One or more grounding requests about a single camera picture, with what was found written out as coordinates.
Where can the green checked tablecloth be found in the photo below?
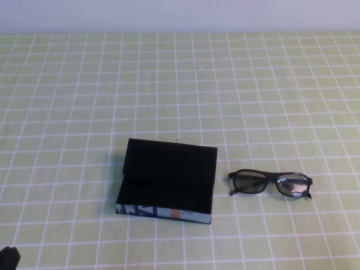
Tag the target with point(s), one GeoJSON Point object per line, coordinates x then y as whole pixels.
{"type": "Point", "coordinates": [84, 84]}

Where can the black framed glasses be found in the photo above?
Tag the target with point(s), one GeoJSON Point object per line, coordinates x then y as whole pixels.
{"type": "Point", "coordinates": [249, 183]}

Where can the black glasses case box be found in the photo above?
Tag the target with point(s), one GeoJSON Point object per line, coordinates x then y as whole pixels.
{"type": "Point", "coordinates": [168, 174]}

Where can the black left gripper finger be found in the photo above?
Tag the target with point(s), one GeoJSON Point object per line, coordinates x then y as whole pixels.
{"type": "Point", "coordinates": [8, 258]}

